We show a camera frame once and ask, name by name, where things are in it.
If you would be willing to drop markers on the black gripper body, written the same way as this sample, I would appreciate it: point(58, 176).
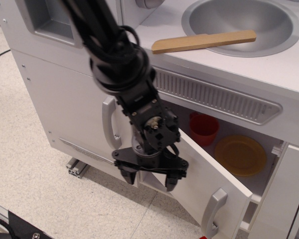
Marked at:
point(162, 162)

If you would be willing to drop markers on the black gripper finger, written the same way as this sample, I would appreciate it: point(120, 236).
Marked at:
point(129, 175)
point(171, 181)

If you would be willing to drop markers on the white cabinet door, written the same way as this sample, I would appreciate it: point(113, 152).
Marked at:
point(273, 212)
point(204, 177)

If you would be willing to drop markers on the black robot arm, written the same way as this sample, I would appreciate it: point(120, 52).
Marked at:
point(122, 69)

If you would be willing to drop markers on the white toy kitchen cabinet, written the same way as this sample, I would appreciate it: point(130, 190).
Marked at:
point(252, 88)

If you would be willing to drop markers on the red plastic cup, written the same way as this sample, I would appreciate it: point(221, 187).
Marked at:
point(203, 128)

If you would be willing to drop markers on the yellow plastic plate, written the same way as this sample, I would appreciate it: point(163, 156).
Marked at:
point(240, 155)

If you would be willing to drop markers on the white toy fridge unit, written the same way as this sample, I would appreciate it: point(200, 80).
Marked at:
point(65, 95)

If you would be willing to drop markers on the grey ribbed vent panel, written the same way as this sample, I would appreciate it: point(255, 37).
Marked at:
point(220, 99)

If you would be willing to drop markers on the black mounting plate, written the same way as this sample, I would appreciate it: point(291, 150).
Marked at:
point(23, 229)

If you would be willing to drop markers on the wooden spatula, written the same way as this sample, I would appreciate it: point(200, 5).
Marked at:
point(201, 41)

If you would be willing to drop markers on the grey knob at top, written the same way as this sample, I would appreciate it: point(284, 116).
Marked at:
point(149, 4)

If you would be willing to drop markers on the grey recessed dispenser panel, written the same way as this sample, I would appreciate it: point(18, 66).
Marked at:
point(47, 18)

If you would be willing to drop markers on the silver round sink basin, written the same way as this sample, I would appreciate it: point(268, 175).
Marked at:
point(276, 27)

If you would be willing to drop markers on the silver cabinet door handle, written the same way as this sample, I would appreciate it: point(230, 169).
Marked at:
point(217, 200)

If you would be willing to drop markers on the aluminium extrusion frame foot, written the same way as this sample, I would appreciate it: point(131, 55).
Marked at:
point(77, 168)

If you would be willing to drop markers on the silver fridge door handle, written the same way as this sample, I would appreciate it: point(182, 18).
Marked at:
point(108, 108)

